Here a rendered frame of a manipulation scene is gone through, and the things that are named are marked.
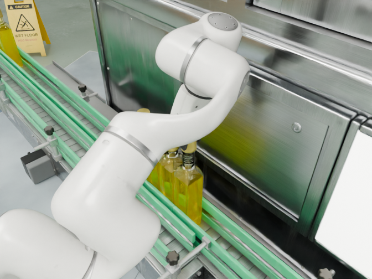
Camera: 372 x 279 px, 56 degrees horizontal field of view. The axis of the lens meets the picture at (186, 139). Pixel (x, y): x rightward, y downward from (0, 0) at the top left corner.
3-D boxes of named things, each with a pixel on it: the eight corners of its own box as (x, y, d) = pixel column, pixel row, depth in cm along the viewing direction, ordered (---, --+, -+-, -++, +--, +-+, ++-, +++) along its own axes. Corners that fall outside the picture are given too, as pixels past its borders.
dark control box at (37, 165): (56, 175, 128) (50, 158, 123) (35, 186, 124) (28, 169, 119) (46, 164, 133) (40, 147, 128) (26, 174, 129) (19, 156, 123)
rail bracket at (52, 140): (65, 160, 116) (55, 128, 108) (44, 170, 112) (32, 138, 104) (59, 154, 118) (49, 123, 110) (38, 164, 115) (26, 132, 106)
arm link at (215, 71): (109, 146, 52) (184, 48, 59) (182, 191, 49) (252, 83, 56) (95, 122, 44) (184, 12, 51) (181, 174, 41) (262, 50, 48)
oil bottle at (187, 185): (202, 222, 96) (205, 166, 82) (187, 234, 93) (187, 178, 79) (188, 210, 99) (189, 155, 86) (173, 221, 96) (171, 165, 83)
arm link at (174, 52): (210, 63, 47) (151, 33, 49) (195, 117, 55) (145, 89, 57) (252, 20, 56) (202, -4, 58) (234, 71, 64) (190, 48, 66)
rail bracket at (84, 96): (103, 112, 138) (97, 82, 129) (87, 118, 134) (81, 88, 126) (98, 107, 140) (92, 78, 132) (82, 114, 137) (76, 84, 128)
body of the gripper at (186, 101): (210, 60, 68) (199, 101, 77) (171, 77, 63) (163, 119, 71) (237, 82, 65) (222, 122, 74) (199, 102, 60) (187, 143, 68)
